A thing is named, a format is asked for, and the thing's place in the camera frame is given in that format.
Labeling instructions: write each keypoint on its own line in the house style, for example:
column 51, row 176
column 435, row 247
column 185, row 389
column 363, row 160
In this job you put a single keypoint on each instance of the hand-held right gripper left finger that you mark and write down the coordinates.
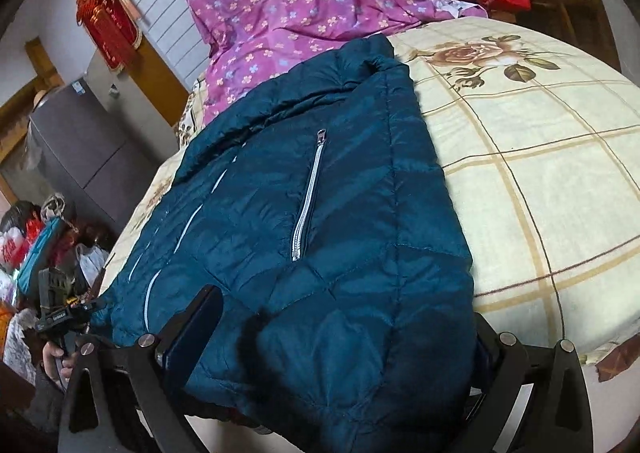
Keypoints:
column 195, row 333

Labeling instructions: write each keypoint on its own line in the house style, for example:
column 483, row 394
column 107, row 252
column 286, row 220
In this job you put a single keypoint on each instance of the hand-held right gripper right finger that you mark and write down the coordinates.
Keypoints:
column 505, row 368

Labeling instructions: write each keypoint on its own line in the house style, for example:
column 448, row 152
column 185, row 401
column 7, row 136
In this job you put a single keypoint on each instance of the teal quilted zip jacket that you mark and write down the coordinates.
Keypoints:
column 350, row 233

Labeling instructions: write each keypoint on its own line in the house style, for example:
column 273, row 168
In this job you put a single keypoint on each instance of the person's left forearm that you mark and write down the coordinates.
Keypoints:
column 45, row 403

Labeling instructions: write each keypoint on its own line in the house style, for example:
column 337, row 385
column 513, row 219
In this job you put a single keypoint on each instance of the person's left hand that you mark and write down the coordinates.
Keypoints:
column 52, row 363

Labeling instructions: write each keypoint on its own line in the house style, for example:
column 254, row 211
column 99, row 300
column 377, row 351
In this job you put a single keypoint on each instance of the white lace cloth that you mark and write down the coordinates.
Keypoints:
column 17, row 338

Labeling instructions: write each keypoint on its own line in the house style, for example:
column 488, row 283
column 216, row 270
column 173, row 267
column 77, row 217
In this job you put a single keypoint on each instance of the red and white plastic bag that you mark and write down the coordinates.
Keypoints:
column 12, row 250

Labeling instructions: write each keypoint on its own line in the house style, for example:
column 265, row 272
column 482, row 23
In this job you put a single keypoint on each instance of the black bag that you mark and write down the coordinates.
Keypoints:
column 20, row 215

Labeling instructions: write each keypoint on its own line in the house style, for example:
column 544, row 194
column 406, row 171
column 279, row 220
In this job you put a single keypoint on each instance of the grey refrigerator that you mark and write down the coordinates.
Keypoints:
column 95, row 148

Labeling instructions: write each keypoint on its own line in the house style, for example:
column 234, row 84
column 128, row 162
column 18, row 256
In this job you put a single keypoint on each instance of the bed with floral quilt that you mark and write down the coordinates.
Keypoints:
column 525, row 183

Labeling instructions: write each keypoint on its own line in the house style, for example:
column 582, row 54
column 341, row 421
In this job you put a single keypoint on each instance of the red fringed hanging decoration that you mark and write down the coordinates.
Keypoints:
column 107, row 18

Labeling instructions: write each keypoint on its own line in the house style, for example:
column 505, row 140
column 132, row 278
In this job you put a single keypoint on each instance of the wooden chair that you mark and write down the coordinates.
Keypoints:
column 565, row 8

